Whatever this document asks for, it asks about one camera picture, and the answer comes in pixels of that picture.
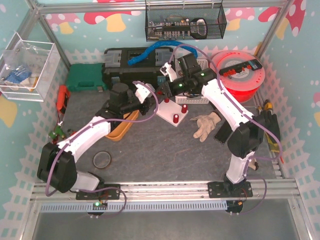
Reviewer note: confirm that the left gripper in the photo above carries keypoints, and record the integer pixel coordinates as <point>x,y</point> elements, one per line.
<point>146,107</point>

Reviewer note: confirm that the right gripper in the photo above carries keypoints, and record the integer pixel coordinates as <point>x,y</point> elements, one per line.
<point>166,89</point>

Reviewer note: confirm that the red large spring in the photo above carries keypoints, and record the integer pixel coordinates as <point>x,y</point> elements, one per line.
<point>184,108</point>

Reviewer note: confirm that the beige work glove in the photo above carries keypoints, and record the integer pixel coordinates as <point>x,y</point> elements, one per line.
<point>206,124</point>

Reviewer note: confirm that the black aluminium extrusion block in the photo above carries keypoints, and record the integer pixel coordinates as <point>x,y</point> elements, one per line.
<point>223,133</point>

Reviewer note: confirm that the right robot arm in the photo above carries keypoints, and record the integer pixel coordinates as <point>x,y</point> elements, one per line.
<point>258,122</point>

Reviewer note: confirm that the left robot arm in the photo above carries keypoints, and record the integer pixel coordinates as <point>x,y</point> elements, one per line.
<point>57,166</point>

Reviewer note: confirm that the white peg base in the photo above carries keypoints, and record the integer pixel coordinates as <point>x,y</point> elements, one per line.
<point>166,111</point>

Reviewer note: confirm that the black tool box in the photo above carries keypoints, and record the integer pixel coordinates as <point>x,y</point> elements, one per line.
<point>115,67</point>

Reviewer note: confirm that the white plastic basket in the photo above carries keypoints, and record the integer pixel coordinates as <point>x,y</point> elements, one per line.
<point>193,98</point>

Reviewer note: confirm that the orange plastic tray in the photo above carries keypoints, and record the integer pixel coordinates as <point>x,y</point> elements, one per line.
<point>118,133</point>

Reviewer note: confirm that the green tool case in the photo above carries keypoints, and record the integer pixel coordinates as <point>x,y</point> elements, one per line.
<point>85,77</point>

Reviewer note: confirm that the brown tape roll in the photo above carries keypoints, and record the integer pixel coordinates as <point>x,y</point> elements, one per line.
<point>102,160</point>

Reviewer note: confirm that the red filament spool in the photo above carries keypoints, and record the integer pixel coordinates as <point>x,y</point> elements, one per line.
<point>244,85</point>

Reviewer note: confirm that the orange black meter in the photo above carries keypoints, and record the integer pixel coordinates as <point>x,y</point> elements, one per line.
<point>63,97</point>

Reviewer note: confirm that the black power strip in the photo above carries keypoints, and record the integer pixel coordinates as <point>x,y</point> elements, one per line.
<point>253,65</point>

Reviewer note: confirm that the clear acrylic box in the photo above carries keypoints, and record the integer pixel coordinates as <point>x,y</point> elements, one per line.
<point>41,58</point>

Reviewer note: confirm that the blue white glove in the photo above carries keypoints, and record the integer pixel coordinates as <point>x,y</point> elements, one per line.
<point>19,76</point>

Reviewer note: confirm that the black wire mesh basket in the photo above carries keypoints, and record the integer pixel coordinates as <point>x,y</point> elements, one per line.
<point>178,22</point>

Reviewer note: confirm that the orange handled pliers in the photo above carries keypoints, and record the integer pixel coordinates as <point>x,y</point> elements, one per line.
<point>70,132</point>

